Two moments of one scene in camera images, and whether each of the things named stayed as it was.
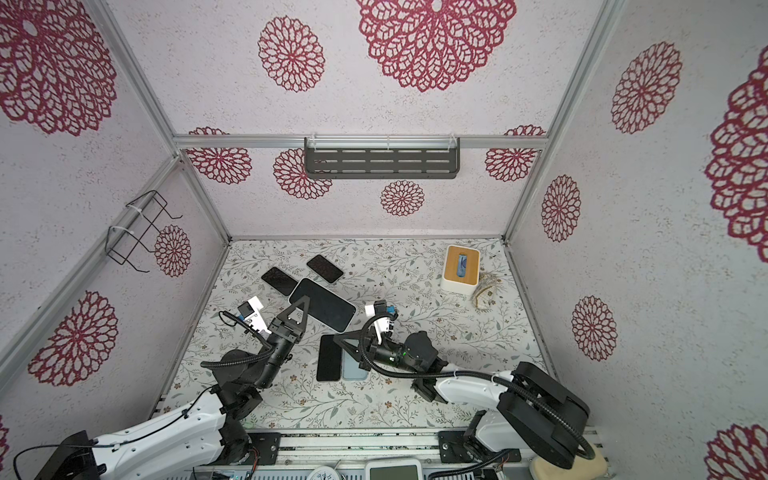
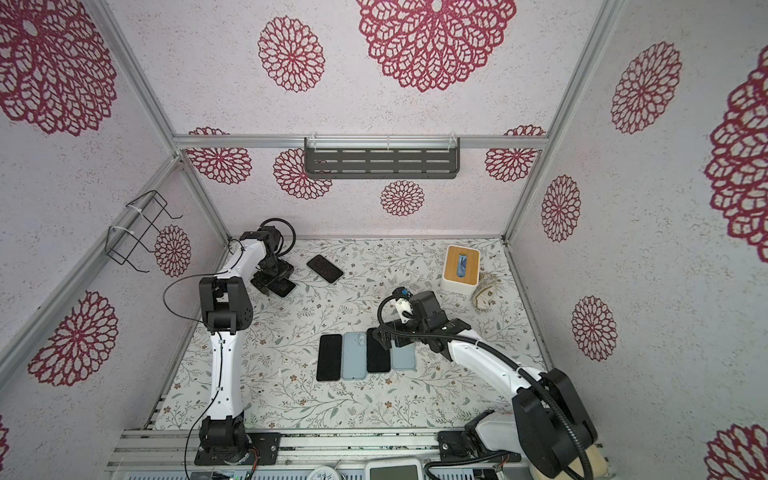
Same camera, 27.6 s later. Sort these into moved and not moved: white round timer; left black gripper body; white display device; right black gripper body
Moved: right black gripper body; left black gripper body
Not moved: white display device; white round timer
